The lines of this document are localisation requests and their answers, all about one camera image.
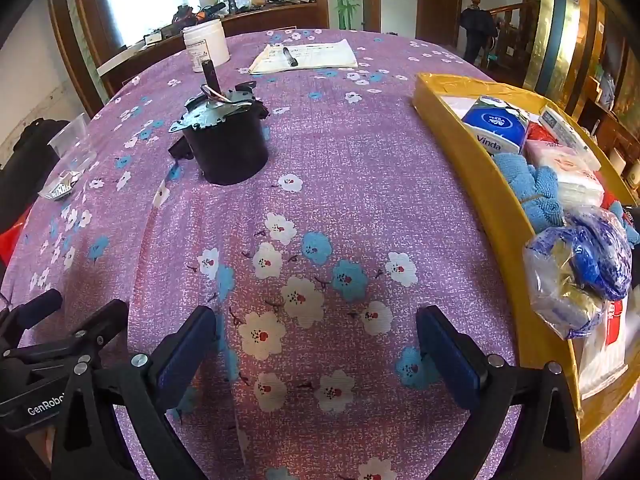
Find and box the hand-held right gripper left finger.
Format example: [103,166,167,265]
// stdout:
[50,305,218,480]

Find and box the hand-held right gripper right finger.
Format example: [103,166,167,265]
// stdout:
[416,305,584,480]

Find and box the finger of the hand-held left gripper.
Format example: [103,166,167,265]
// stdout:
[0,288,64,342]
[0,299,130,367]

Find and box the yellow cardboard box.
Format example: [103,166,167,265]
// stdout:
[412,72,640,443]

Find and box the light blue towel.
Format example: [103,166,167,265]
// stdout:
[492,152,566,233]

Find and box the person's left hand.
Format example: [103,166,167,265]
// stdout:
[24,427,56,467]

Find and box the red plastic sack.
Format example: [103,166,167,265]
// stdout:
[0,210,33,266]

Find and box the silver foil wrapper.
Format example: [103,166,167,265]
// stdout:
[39,170,83,202]

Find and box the black bag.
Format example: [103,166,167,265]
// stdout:
[0,119,71,241]

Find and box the red and white packet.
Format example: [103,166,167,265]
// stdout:
[580,295,631,393]

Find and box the clear plastic cup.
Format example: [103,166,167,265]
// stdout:
[48,112,98,171]

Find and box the bagged blue cloth bundle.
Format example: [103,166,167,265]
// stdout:
[523,205,633,341]

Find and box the black cylindrical motor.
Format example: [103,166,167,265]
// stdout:
[168,60,271,187]

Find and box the purple floral tablecloth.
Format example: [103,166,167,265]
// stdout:
[0,27,640,480]

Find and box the pink tissue pack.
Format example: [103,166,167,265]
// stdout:
[525,139,606,208]

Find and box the blue tissue pack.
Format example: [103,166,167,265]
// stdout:
[461,95,532,156]

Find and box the white printed wipes packet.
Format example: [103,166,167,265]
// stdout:
[539,105,602,171]

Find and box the white plastic jar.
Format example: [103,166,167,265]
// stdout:
[182,19,231,73]

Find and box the wooden framed window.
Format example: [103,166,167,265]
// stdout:
[70,0,331,56]

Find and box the wooden stair railing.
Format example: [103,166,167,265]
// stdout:
[487,0,541,81]

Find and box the white paper notepad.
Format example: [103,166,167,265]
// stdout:
[248,38,359,76]

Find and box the gold striped pillar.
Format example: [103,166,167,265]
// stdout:
[522,0,601,111]

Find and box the brown wooden door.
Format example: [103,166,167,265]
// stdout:
[416,0,465,46]

